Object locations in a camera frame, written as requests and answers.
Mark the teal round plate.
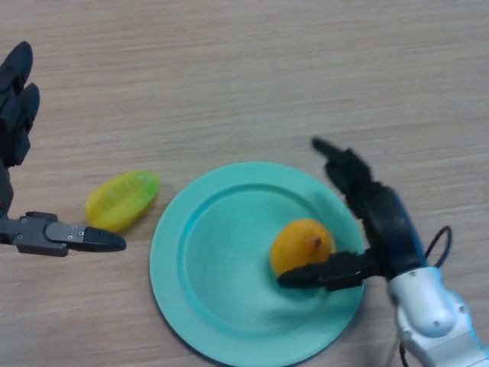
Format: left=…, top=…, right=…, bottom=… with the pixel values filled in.
left=149, top=161, right=366, bottom=367

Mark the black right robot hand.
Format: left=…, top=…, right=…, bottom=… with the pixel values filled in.
left=277, top=137, right=427, bottom=292

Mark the yellow pear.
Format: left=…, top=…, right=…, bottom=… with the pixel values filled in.
left=269, top=218, right=337, bottom=277

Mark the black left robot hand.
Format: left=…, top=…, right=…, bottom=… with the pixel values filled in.
left=0, top=41, right=128, bottom=258

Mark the yellow green starfruit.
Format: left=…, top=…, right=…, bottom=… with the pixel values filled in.
left=84, top=171, right=160, bottom=233

